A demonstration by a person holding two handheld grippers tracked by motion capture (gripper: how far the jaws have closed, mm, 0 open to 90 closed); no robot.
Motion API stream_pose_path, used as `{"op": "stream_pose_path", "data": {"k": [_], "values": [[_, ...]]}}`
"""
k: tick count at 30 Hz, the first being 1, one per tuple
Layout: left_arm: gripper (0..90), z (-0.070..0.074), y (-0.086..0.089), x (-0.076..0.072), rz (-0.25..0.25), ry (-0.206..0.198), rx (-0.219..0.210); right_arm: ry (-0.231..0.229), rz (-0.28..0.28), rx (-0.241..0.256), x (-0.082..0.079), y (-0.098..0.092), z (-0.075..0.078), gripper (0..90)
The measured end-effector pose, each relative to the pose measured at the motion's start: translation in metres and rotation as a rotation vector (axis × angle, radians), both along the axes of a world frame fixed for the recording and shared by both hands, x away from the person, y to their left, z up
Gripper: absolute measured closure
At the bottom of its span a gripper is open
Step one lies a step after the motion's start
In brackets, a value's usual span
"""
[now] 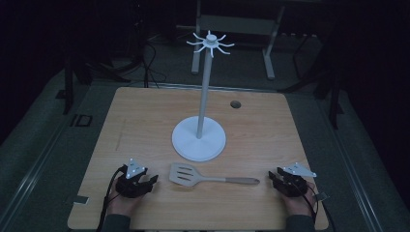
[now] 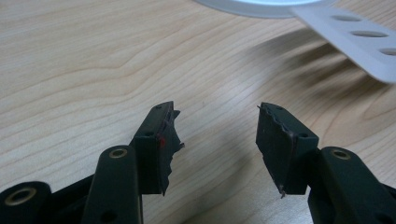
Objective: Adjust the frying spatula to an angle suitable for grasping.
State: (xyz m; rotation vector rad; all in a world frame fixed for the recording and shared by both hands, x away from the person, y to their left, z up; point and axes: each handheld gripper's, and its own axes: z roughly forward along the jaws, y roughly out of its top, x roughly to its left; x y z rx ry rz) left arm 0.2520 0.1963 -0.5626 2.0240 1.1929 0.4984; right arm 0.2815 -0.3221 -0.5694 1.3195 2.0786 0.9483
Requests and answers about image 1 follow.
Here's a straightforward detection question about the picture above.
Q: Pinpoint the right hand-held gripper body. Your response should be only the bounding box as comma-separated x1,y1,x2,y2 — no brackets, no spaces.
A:
274,161,317,198

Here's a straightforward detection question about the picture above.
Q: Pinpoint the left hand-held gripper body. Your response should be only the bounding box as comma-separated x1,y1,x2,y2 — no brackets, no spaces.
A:
115,158,150,198

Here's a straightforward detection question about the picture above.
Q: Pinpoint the grey slotted spatula wooden handle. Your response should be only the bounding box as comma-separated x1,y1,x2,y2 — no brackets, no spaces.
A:
168,162,261,188

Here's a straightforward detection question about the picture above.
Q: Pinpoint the white utensil stand with hooks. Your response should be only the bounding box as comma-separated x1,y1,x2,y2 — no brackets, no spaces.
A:
171,30,236,162

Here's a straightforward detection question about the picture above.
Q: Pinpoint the person's right hand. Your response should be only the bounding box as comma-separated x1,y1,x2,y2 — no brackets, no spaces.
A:
280,182,318,218

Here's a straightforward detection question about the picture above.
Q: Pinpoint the black floor socket box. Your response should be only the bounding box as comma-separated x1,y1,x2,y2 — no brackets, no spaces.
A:
70,113,94,128

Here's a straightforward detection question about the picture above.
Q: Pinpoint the black metal stand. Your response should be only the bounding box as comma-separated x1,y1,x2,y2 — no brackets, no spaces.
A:
62,56,75,116

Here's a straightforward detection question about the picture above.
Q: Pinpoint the small metal table bracket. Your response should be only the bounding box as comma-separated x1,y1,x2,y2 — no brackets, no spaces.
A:
73,194,91,207
313,191,331,203

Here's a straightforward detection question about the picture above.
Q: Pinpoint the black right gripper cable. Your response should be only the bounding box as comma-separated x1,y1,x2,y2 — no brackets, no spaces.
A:
301,185,337,232

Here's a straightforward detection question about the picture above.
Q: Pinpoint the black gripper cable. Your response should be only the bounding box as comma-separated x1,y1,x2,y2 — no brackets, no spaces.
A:
96,165,129,232
301,185,337,232

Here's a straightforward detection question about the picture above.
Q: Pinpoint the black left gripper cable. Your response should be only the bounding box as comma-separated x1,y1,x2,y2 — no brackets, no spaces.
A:
96,165,129,232

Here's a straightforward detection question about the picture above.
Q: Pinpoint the black floor cable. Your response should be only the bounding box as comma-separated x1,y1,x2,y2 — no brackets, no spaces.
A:
140,41,168,89

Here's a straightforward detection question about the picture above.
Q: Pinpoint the white metal desk frame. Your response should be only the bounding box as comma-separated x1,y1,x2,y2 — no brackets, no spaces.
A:
190,0,286,81

